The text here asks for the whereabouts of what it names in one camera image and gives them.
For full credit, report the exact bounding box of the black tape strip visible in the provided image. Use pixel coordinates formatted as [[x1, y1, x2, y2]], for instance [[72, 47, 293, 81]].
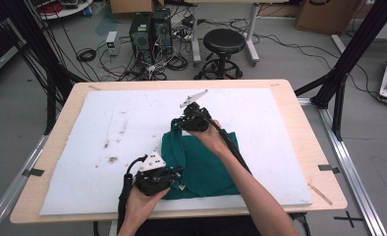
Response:
[[317, 163, 341, 175], [22, 167, 46, 178]]

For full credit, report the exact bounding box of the round white table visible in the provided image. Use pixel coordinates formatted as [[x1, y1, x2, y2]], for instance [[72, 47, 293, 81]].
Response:
[[33, 0, 94, 21]]

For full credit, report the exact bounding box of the person's right hand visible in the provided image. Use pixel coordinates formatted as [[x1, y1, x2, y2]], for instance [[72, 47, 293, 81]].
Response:
[[185, 118, 231, 157]]

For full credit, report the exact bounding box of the black round stool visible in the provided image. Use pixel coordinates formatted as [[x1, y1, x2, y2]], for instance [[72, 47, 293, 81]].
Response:
[[193, 28, 248, 81]]

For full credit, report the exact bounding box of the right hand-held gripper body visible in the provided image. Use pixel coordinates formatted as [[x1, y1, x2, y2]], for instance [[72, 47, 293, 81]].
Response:
[[179, 88, 213, 133]]

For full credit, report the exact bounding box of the large cardboard box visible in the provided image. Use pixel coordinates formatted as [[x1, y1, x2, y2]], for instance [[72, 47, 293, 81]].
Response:
[[295, 0, 361, 36]]

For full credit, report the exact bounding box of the white table leg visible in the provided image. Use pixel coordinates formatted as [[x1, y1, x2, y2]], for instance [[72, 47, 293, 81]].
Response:
[[108, 219, 119, 236]]

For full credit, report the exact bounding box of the thin wooden stick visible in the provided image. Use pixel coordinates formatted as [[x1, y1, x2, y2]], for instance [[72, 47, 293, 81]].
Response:
[[307, 181, 334, 207]]

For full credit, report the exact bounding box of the long black floor cable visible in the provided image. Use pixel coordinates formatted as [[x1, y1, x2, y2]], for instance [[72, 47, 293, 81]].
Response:
[[256, 32, 382, 102]]

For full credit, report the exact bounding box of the black computer tower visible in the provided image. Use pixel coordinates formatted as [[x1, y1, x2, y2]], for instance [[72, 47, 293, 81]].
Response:
[[150, 8, 174, 56], [129, 13, 154, 64]]

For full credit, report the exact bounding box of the teal floor sheet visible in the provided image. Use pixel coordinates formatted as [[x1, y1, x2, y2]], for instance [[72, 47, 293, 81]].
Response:
[[94, 16, 120, 37]]

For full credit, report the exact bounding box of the black tape cross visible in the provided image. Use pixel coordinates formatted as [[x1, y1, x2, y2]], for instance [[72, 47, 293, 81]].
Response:
[[333, 210, 364, 229]]

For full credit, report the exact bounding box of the person's dark clothing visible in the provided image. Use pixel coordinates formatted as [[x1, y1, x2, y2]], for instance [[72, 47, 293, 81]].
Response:
[[136, 214, 264, 236]]

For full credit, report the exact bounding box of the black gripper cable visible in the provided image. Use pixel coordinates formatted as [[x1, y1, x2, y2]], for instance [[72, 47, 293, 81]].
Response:
[[197, 111, 310, 236], [117, 155, 149, 234]]

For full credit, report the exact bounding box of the dark equipment rack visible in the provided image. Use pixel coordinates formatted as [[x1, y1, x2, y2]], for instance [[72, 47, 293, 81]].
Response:
[[0, 19, 28, 83]]

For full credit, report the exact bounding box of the small cardboard box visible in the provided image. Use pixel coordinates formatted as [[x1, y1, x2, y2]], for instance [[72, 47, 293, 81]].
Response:
[[109, 0, 165, 15]]

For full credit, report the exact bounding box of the coiled black floor cable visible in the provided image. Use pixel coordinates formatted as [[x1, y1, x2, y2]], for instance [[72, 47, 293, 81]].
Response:
[[76, 47, 97, 63]]

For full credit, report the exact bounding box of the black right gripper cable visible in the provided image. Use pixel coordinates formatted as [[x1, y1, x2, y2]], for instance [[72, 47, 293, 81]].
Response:
[[197, 111, 310, 236]]

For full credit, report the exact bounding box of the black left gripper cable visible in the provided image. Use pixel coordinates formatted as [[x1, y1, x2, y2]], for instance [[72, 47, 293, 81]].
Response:
[[117, 155, 149, 234]]

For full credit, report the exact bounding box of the tangle of floor cables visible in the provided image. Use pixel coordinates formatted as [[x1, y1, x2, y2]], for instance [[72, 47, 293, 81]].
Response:
[[96, 32, 190, 83]]

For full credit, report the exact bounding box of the black metal frame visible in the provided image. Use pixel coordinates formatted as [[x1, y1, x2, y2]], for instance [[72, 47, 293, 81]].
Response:
[[0, 0, 87, 136], [294, 0, 387, 142]]

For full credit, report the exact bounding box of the white foam mat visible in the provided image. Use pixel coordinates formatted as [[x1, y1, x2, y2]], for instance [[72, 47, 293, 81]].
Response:
[[38, 88, 313, 216]]

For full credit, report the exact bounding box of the person's left hand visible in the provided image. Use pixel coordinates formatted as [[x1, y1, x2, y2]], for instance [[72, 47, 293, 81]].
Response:
[[125, 187, 170, 226]]

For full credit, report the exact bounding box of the white desk frame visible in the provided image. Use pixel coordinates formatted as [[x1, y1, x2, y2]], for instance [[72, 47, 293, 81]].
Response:
[[185, 0, 291, 67]]

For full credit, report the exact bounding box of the aluminium floor rail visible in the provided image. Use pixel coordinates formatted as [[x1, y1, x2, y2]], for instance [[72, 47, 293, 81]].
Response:
[[0, 134, 48, 236], [298, 97, 387, 236]]

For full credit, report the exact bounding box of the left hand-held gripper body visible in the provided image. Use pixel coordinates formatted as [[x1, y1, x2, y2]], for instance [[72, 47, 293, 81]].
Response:
[[134, 149, 174, 198]]

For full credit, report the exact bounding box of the green long-sleeve shirt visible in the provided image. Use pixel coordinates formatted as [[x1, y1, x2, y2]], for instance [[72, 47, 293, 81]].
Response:
[[160, 130, 242, 201]]

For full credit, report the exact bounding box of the small white box green light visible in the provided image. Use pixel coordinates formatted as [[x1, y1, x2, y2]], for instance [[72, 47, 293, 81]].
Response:
[[105, 30, 121, 56]]

